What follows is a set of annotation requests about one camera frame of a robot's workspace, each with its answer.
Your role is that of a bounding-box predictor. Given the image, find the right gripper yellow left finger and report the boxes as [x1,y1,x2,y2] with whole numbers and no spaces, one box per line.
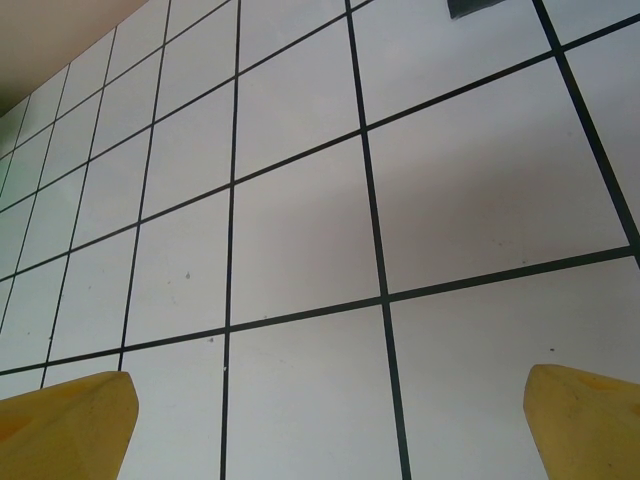
[0,371,141,480]

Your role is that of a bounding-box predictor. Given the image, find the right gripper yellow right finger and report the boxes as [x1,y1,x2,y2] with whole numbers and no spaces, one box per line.
[522,363,640,480]

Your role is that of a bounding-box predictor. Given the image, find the dark grey folded t-shirt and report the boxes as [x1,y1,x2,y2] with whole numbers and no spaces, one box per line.
[446,0,484,21]

